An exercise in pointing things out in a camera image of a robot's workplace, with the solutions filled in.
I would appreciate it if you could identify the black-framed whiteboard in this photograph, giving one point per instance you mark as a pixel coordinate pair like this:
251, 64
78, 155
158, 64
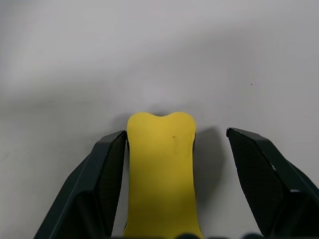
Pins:
159, 49

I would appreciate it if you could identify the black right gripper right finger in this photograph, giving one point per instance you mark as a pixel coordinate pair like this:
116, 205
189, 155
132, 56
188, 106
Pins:
279, 179

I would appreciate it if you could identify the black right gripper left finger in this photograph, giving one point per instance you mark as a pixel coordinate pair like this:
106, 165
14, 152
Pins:
82, 189

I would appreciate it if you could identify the yellow foam eraser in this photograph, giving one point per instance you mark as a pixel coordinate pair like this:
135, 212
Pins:
162, 174

